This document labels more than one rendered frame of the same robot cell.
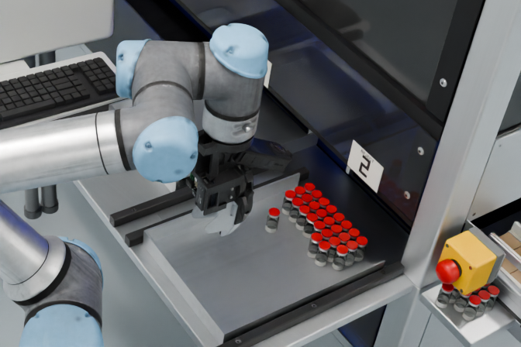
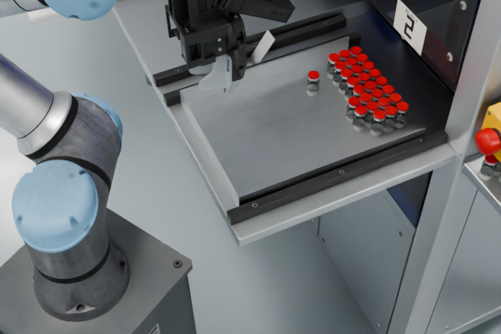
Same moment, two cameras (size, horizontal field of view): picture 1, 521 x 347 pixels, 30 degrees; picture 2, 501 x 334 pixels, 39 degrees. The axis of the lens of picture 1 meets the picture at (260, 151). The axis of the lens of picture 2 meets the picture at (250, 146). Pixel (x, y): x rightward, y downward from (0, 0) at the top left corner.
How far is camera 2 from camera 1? 0.54 m
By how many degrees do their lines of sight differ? 15
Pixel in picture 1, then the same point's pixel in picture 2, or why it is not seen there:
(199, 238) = (238, 100)
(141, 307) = not seen: hidden behind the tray
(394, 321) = (438, 190)
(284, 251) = (322, 115)
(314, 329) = (340, 196)
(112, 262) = not seen: hidden behind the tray
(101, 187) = (153, 49)
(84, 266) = (94, 122)
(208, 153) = not seen: outside the picture
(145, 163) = not seen: outside the picture
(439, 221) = (481, 85)
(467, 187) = not seen: outside the picture
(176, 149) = not seen: outside the picture
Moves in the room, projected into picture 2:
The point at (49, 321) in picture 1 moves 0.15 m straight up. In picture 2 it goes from (42, 177) to (13, 101)
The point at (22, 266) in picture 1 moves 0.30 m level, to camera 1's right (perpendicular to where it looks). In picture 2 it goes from (20, 119) to (220, 162)
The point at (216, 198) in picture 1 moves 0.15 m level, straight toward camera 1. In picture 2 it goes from (200, 50) to (162, 137)
